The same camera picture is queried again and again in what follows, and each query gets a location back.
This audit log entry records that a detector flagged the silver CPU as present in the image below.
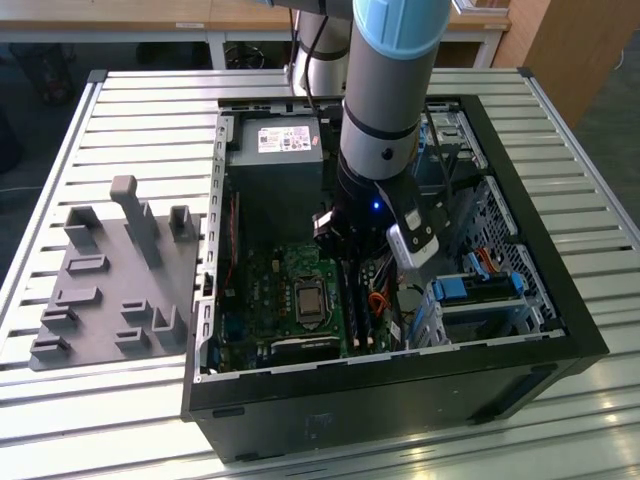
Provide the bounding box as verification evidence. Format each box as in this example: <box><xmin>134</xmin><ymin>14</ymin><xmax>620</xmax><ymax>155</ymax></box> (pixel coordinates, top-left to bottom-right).
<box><xmin>299</xmin><ymin>288</ymin><xmax>324</xmax><ymax>316</ymax></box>

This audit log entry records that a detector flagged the grey power supply unit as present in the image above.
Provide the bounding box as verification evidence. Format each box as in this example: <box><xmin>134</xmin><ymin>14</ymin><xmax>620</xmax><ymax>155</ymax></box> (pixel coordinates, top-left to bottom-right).
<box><xmin>232</xmin><ymin>117</ymin><xmax>326</xmax><ymax>169</ymax></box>

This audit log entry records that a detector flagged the metal CPU socket cover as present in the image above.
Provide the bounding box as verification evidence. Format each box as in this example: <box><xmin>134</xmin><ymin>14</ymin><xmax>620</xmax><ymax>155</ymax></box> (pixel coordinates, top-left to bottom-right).
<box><xmin>293</xmin><ymin>277</ymin><xmax>329</xmax><ymax>329</ymax></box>

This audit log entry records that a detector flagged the green Dell motherboard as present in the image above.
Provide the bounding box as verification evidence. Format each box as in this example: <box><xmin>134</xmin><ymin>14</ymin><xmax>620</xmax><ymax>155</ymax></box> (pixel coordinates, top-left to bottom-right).
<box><xmin>219</xmin><ymin>242</ymin><xmax>401</xmax><ymax>374</ymax></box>

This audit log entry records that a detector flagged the silver drive bay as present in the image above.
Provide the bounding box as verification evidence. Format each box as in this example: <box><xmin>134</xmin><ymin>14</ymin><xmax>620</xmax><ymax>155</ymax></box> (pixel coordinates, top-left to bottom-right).
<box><xmin>422</xmin><ymin>107</ymin><xmax>489</xmax><ymax>171</ymax></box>

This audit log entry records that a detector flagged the black graphics card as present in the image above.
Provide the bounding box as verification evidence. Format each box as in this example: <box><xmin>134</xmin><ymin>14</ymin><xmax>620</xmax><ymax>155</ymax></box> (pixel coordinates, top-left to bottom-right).
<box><xmin>269</xmin><ymin>335</ymin><xmax>346</xmax><ymax>369</ymax></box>

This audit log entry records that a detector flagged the hard disk in blue carrier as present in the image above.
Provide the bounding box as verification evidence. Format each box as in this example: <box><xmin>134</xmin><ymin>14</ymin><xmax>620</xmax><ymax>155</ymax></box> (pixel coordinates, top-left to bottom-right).
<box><xmin>432</xmin><ymin>277</ymin><xmax>526</xmax><ymax>304</ymax></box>

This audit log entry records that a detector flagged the perforated silver drive cage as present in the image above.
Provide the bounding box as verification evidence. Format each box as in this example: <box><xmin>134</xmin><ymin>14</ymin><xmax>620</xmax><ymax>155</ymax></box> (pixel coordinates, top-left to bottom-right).
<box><xmin>407</xmin><ymin>174</ymin><xmax>569</xmax><ymax>351</ymax></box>

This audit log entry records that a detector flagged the black and silver PC case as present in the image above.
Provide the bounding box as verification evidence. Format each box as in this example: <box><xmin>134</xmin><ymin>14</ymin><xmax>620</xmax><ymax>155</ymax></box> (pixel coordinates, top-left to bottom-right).
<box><xmin>179</xmin><ymin>92</ymin><xmax>611</xmax><ymax>464</ymax></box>

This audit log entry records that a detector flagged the black office chair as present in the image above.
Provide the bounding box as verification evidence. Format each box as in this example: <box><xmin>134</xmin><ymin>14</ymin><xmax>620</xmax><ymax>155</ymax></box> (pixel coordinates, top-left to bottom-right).
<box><xmin>222</xmin><ymin>42</ymin><xmax>271</xmax><ymax>69</ymax></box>

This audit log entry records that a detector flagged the grey parts rack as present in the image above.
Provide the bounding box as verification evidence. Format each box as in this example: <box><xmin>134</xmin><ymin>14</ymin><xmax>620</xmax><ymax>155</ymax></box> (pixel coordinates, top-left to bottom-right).
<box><xmin>29</xmin><ymin>174</ymin><xmax>204</xmax><ymax>372</ymax></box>

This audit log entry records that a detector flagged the wooden cabinet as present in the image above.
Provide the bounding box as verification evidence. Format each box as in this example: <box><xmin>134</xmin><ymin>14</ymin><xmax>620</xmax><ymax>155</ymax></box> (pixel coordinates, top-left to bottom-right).
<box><xmin>492</xmin><ymin>0</ymin><xmax>640</xmax><ymax>129</ymax></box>

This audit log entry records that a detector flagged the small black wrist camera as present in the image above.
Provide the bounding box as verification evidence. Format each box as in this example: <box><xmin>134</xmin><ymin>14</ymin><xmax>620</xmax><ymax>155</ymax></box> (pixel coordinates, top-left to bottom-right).
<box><xmin>312</xmin><ymin>209</ymin><xmax>344</xmax><ymax>249</ymax></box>

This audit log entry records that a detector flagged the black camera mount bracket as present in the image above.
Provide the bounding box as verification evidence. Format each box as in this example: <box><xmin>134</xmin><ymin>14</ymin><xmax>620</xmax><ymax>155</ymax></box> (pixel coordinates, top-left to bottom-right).
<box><xmin>374</xmin><ymin>172</ymin><xmax>426</xmax><ymax>226</ymax></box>

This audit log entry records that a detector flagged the silver white wrist camera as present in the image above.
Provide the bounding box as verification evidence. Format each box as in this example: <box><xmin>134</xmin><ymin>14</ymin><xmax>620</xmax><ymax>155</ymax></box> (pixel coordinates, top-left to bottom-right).
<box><xmin>384</xmin><ymin>209</ymin><xmax>441</xmax><ymax>271</ymax></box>

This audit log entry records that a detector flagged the red and black twisted wire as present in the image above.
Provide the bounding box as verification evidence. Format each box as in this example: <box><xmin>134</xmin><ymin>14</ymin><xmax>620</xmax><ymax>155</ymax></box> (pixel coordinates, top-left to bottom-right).
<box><xmin>222</xmin><ymin>192</ymin><xmax>241</xmax><ymax>296</ymax></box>

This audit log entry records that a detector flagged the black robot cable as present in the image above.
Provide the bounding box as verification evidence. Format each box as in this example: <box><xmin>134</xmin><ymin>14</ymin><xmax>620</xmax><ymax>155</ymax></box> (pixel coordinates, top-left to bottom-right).
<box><xmin>289</xmin><ymin>9</ymin><xmax>331</xmax><ymax>111</ymax></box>

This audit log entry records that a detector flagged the wooden desk with white frame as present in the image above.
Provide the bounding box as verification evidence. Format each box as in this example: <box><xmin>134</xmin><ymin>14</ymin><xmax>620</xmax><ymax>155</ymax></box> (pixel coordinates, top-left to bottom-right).
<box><xmin>0</xmin><ymin>0</ymin><xmax>511</xmax><ymax>71</ymax></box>

